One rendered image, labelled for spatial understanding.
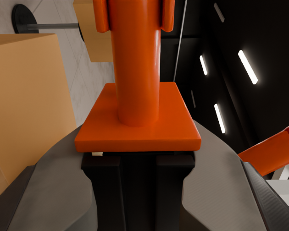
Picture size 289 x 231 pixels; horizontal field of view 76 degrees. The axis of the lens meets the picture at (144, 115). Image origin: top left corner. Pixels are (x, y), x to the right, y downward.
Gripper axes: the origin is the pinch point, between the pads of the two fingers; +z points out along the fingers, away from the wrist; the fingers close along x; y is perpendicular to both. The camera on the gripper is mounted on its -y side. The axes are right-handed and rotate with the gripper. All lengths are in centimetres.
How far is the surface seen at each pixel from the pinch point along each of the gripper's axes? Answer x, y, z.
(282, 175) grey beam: 192, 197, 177
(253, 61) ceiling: 277, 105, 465
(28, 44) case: -12.8, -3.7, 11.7
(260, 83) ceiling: 277, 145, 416
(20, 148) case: -12.8, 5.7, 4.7
